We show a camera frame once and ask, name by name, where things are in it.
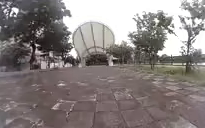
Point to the small tree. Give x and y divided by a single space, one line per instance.
151 33

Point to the group of large trees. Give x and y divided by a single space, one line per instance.
40 20

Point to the pale building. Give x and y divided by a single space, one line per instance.
51 61

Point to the checkered stone paved plaza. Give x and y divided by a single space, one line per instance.
100 100

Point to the slender tree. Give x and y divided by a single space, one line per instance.
189 50

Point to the white arched canopy shelter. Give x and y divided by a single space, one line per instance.
93 36

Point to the clump of trees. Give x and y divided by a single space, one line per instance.
121 51

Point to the grass strip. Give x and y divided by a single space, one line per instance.
190 73

